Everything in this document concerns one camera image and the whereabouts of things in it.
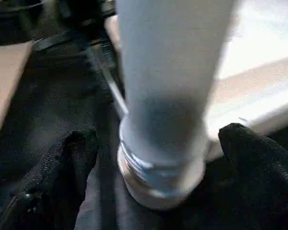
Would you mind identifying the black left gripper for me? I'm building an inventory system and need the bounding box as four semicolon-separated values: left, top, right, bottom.
33;0;126;107

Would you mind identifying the white plastic table top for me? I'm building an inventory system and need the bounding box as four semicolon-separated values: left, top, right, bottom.
103;0;288;212

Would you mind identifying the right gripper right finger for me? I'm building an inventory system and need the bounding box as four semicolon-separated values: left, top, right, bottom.
217;122;288;230

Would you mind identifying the white plastic table leg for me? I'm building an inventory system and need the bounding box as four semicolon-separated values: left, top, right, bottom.
116;0;242;195

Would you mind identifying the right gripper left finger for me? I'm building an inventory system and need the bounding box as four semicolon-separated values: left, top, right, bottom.
0;128;99;230

